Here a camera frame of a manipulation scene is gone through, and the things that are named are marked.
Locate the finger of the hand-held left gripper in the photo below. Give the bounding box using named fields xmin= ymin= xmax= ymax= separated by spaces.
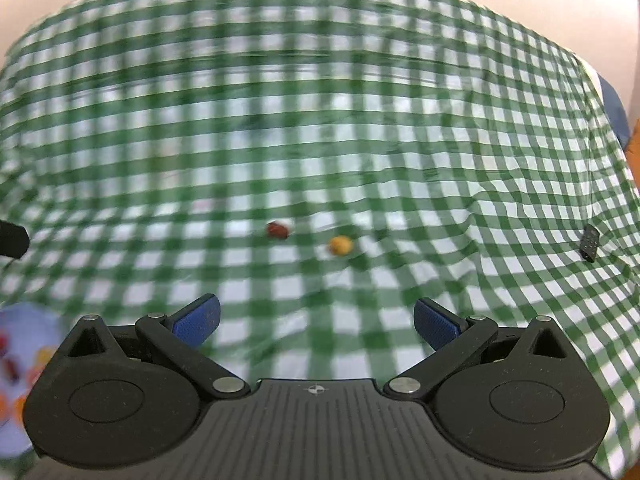
xmin=0 ymin=219 xmax=31 ymax=261

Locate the green checkered tablecloth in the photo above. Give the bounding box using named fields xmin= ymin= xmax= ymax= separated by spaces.
xmin=0 ymin=0 xmax=640 ymax=478

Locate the black remote control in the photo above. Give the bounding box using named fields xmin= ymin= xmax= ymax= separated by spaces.
xmin=580 ymin=224 xmax=601 ymax=263

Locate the light blue plate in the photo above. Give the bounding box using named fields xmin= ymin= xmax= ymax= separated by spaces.
xmin=0 ymin=302 xmax=68 ymax=461

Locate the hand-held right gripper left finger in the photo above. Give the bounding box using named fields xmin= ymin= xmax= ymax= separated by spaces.
xmin=62 ymin=294 xmax=251 ymax=401

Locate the blue object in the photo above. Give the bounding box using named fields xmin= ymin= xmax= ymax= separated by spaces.
xmin=599 ymin=76 xmax=632 ymax=147

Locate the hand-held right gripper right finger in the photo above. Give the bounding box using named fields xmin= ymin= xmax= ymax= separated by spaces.
xmin=382 ymin=297 xmax=571 ymax=401

